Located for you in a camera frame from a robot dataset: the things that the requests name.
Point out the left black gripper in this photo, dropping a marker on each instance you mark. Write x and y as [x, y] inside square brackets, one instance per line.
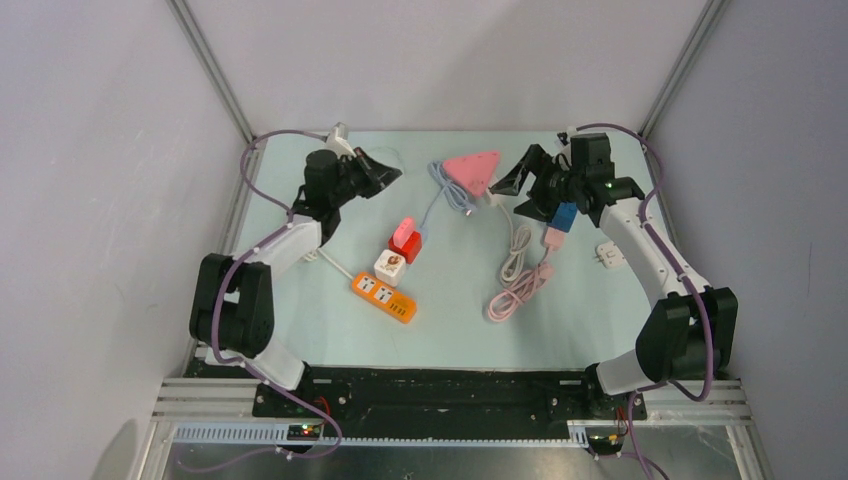
[377, 176]

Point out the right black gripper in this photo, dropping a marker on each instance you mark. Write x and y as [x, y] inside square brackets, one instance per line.
[534, 159]

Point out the white power strip with cable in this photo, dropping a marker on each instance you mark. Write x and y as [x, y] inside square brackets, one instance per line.
[520, 237]

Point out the blue cube socket adapter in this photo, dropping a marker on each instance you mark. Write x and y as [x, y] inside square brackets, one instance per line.
[564, 217]

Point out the pink triangular power strip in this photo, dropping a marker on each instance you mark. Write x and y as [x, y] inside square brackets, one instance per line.
[473, 172]

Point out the pink square plug adapter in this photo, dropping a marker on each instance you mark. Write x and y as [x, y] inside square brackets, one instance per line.
[404, 231]

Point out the red cube socket adapter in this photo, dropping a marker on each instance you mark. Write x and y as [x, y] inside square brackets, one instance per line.
[410, 249]

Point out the white cube socket adapter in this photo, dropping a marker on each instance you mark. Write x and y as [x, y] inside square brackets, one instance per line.
[390, 267]

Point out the pink power strip with cable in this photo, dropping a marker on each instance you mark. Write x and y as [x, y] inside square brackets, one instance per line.
[503, 305]

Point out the white square plug adapter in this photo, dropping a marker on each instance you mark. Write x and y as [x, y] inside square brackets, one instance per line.
[610, 256]

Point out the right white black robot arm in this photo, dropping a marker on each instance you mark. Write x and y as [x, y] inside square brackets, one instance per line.
[690, 329]

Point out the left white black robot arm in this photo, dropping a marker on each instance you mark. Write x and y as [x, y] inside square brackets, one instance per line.
[233, 305]

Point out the orange power strip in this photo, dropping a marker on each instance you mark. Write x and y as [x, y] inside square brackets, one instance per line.
[384, 297]

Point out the aluminium frame rail front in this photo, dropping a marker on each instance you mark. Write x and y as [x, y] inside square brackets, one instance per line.
[231, 401]

